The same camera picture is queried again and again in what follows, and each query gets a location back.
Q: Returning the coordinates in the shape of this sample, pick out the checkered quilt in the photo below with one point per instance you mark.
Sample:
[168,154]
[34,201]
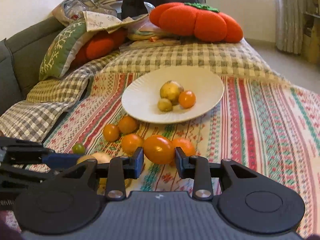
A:
[33,118]

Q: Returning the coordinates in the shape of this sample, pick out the mandarin top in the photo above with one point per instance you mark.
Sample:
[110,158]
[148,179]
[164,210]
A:
[128,125]

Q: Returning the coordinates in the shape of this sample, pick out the folded fabric bundle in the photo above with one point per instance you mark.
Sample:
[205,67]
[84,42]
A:
[144,30]

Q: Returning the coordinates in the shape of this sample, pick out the large yellow melon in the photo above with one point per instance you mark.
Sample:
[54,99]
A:
[105,158]

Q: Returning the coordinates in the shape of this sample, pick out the floral cloth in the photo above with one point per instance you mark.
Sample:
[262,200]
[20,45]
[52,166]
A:
[97,21]

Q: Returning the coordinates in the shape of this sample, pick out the tan longan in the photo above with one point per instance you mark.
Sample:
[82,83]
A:
[164,105]
[84,158]

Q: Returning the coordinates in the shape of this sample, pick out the large tomato plush cushion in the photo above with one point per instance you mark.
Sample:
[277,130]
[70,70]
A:
[201,21]

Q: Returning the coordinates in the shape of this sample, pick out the green embroidered pillow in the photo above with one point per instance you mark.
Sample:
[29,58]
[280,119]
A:
[64,49]

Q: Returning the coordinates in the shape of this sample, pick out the wooden shelf unit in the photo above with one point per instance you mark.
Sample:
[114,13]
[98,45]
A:
[310,45]

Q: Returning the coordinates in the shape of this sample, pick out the small red plush cushion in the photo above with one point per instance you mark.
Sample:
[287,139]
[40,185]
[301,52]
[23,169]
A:
[100,45]

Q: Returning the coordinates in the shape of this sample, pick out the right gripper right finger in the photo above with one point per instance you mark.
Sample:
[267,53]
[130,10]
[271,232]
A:
[200,170]

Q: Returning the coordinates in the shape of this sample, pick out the orange tomato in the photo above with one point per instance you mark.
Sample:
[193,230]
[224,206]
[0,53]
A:
[187,99]
[159,150]
[111,132]

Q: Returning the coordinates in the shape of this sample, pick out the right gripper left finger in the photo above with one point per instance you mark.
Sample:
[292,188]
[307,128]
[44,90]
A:
[118,170]

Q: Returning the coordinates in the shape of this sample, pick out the mandarin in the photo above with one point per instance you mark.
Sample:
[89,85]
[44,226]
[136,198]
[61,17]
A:
[128,125]
[130,143]
[186,145]

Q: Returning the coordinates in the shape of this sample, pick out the white ribbed plate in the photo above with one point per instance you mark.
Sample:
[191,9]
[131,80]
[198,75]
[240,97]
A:
[140,98]

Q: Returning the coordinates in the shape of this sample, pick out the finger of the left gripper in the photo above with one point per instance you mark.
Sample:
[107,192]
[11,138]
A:
[60,159]

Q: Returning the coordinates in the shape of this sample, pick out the curtain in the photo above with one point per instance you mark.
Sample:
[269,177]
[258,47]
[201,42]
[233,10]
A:
[290,25]

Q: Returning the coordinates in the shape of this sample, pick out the patterned red green cloth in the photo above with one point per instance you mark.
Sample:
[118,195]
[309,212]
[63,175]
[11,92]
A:
[268,127]

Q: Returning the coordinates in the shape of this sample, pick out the brown yellow pear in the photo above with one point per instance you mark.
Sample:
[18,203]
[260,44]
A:
[171,90]

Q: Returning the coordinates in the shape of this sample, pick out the silver storage bag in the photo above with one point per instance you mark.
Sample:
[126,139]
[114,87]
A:
[69,11]

